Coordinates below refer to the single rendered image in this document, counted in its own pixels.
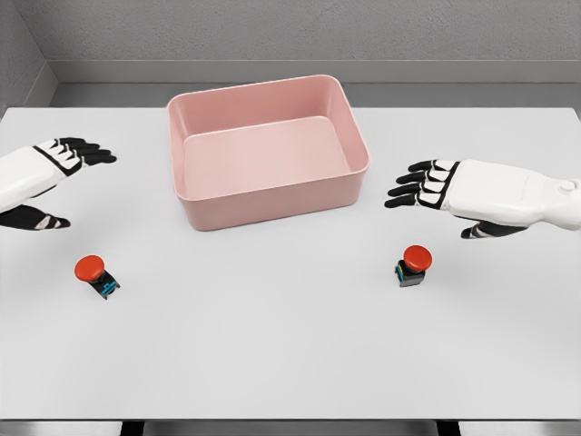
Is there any red industrial push-button switch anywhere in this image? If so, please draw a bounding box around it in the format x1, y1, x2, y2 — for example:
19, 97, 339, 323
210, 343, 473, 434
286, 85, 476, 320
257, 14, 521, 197
393, 244, 434, 288
74, 254, 122, 301

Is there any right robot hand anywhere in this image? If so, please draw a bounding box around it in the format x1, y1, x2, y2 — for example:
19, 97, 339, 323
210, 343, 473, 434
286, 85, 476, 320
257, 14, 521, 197
384, 158, 554, 240

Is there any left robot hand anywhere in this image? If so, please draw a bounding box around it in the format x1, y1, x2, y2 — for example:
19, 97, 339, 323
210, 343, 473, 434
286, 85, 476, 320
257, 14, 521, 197
0, 136, 118, 232

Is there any pink rectangular basket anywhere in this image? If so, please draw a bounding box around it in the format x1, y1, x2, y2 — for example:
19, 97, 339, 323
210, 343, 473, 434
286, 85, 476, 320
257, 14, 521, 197
165, 74, 371, 233

